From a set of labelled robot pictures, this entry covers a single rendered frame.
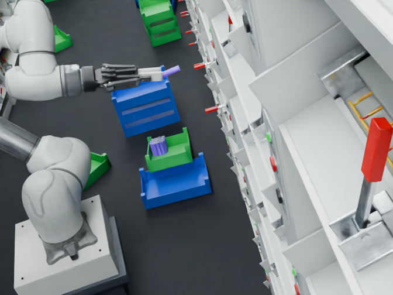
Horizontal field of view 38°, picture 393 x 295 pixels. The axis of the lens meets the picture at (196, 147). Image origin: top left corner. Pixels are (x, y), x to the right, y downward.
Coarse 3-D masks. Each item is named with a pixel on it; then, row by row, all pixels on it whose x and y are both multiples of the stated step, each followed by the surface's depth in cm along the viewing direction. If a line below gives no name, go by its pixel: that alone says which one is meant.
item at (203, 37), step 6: (204, 30) 193; (198, 36) 194; (204, 36) 194; (204, 42) 195; (210, 48) 193; (210, 54) 190; (216, 78) 177; (222, 96) 168; (228, 114) 159; (228, 132) 145; (234, 138) 146
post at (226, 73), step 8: (216, 40) 120; (216, 48) 122; (224, 64) 123; (224, 72) 124; (232, 112) 130; (240, 136) 134; (240, 144) 136; (248, 184) 143; (264, 248) 157; (264, 256) 159; (272, 288) 166
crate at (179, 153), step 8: (184, 128) 277; (168, 136) 280; (176, 136) 280; (184, 136) 280; (168, 144) 281; (176, 144) 281; (184, 144) 279; (168, 152) 273; (176, 152) 270; (184, 152) 252; (152, 160) 252; (160, 160) 252; (168, 160) 252; (176, 160) 253; (184, 160) 253; (192, 160) 253; (152, 168) 253; (160, 168) 253
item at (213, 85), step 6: (210, 84) 205; (216, 90) 207; (222, 102) 202; (222, 108) 199; (228, 120) 192; (228, 126) 190; (234, 144) 181; (240, 168) 171; (246, 186) 156; (246, 192) 157
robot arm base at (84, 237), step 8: (88, 224) 200; (80, 232) 193; (88, 232) 196; (72, 240) 191; (80, 240) 193; (88, 240) 193; (96, 240) 194; (48, 248) 193; (56, 248) 191; (64, 248) 190; (72, 248) 189; (80, 248) 193; (48, 256) 191; (56, 256) 191; (64, 256) 192; (72, 256) 190; (48, 264) 191
